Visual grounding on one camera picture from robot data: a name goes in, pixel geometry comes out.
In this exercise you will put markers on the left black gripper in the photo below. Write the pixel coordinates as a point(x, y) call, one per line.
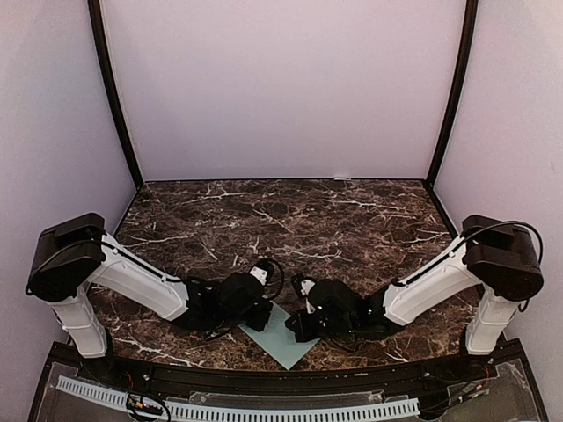
point(258, 323)

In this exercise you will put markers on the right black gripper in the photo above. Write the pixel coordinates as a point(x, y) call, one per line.
point(303, 331)

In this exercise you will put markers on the teal green envelope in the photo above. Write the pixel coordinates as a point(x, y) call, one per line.
point(278, 341)

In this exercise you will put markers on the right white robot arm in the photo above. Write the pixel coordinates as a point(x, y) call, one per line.
point(503, 257)

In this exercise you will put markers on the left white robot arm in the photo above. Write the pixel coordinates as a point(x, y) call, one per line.
point(73, 254)

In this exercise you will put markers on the grey slotted cable duct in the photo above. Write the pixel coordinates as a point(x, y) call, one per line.
point(218, 407)

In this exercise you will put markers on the black front table rail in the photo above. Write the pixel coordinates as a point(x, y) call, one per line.
point(425, 377)

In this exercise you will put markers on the left black frame post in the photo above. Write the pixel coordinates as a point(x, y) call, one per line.
point(112, 94)

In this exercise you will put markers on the black frame post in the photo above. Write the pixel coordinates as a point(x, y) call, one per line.
point(456, 88)
point(112, 94)

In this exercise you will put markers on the right black frame post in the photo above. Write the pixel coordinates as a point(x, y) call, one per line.
point(456, 88)

